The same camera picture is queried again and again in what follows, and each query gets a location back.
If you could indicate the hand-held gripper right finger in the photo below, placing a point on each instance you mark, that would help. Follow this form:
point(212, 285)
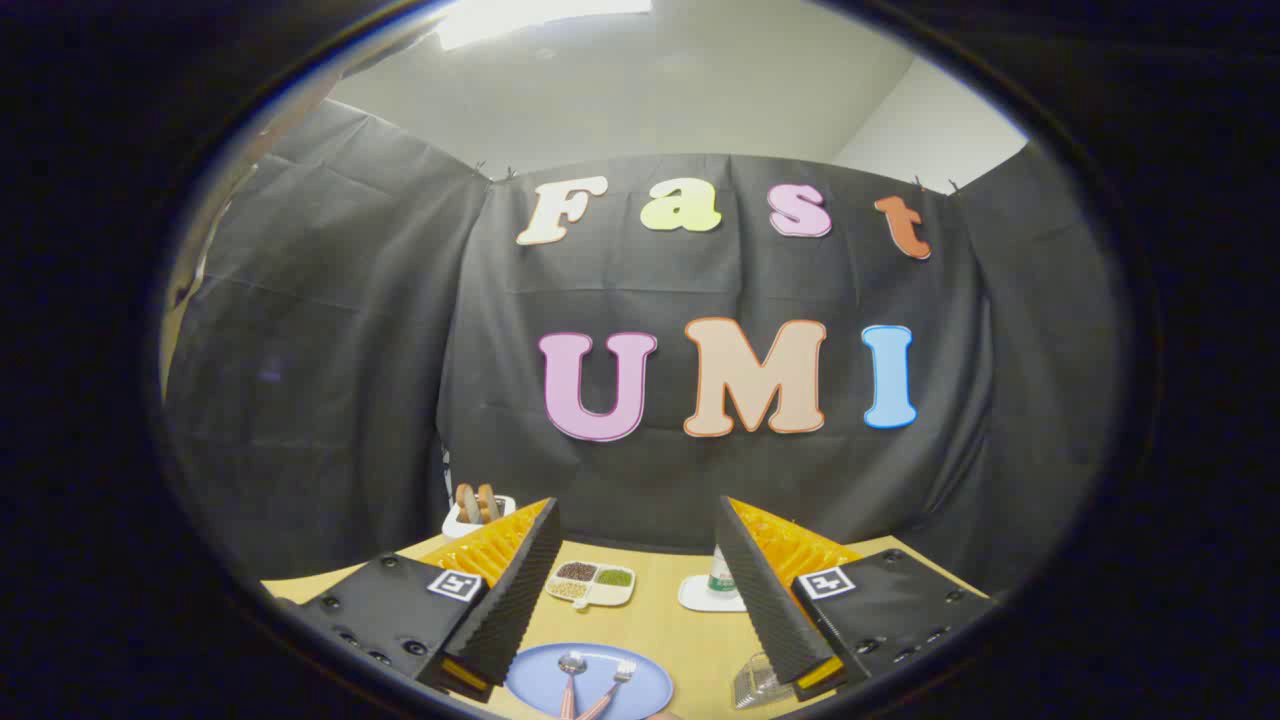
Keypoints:
point(765, 600)

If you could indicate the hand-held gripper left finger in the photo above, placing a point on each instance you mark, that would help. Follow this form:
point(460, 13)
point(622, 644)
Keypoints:
point(510, 610)

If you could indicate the clear plastic water bottle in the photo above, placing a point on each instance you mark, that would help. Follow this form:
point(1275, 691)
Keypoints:
point(720, 580)

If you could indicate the white square coaster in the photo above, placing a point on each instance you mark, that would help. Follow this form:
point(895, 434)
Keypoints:
point(698, 598)

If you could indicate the white toaster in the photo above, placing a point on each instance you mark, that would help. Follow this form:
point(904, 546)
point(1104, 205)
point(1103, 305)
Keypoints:
point(460, 527)

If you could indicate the divided white snack dish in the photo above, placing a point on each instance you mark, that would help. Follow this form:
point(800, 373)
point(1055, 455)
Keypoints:
point(612, 597)

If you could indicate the toasted bread slice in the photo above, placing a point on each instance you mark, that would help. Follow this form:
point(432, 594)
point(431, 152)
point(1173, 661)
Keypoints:
point(488, 503)
point(465, 503)

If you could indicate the blue plate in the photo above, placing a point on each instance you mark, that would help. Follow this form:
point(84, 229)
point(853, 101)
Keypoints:
point(640, 690)

